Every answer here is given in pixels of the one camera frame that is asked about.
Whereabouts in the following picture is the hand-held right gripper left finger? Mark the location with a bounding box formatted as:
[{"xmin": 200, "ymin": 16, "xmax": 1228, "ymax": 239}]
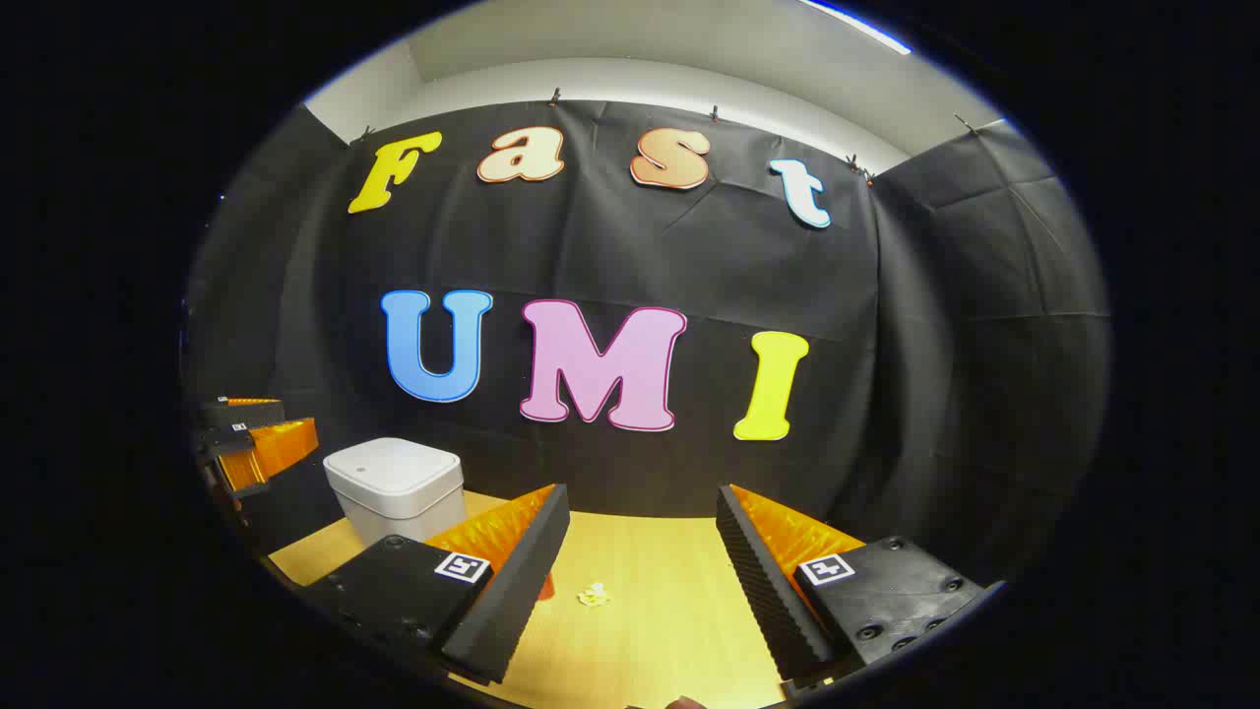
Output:
[{"xmin": 300, "ymin": 483, "xmax": 572, "ymax": 685}]

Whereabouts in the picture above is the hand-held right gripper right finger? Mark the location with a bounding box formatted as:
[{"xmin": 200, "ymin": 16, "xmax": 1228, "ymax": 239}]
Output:
[{"xmin": 716, "ymin": 483, "xmax": 985, "ymax": 690}]

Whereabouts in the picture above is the white desktop garbage bin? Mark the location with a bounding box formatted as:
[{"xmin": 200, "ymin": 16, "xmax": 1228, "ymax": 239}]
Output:
[{"xmin": 323, "ymin": 437, "xmax": 469, "ymax": 548}]

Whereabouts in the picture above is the wooden desktop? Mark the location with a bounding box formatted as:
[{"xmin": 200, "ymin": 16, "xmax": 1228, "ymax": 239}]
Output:
[{"xmin": 268, "ymin": 489, "xmax": 838, "ymax": 709}]

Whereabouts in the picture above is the black backdrop cloth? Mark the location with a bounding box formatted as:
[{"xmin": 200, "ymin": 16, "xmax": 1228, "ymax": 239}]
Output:
[{"xmin": 182, "ymin": 98, "xmax": 1113, "ymax": 592}]

